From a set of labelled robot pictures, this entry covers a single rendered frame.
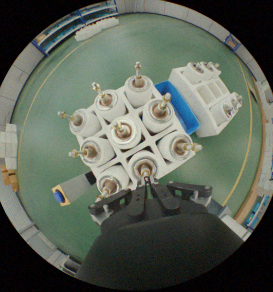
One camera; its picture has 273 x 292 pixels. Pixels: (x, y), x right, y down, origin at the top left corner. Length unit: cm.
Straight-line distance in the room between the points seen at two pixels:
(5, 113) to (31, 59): 233
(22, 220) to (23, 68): 570
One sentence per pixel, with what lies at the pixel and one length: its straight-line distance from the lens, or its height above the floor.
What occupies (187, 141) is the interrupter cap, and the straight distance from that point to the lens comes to 27.
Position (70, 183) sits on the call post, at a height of 27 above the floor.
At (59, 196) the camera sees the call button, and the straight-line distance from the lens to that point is 33.
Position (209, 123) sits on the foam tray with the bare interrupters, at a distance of 48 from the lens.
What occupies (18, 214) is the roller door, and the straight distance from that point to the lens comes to 529.
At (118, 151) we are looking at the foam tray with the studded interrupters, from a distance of 32.
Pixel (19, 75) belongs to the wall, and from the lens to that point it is 500.
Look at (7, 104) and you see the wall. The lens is 530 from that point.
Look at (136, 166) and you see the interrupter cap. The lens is 24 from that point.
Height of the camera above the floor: 49
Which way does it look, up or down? 86 degrees down
